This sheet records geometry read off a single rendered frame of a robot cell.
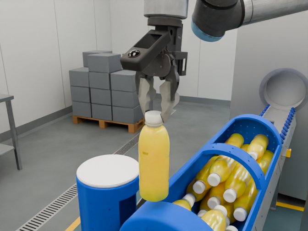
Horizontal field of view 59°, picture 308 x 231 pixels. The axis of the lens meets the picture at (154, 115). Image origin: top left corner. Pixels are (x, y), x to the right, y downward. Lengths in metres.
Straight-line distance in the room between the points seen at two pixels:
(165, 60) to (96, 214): 0.81
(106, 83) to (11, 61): 1.39
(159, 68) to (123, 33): 5.89
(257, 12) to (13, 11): 4.13
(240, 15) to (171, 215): 0.48
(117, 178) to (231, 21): 0.76
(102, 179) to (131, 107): 3.15
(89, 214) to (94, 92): 3.45
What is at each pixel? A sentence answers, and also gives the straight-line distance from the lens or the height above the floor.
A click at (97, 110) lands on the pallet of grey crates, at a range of 4.59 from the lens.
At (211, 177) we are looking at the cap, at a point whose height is 1.17.
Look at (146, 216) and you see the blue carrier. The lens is 0.66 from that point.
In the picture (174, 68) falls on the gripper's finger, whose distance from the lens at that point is 0.55.
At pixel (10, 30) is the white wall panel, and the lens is 4.54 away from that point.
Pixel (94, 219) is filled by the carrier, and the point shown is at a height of 0.87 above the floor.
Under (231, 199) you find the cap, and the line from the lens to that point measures 0.94.
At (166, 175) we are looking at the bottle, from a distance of 0.63.
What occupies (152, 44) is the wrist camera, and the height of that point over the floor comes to 1.60.
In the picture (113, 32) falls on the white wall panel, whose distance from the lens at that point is 6.58.
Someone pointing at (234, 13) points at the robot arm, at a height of 1.66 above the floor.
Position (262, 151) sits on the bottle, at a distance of 1.26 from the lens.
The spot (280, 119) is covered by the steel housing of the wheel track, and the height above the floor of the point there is 0.93.
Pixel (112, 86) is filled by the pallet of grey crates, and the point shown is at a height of 0.72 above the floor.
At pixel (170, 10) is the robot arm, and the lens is 0.55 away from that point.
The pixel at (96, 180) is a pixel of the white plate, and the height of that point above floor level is 1.04.
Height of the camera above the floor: 1.64
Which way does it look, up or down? 18 degrees down
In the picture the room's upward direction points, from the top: straight up
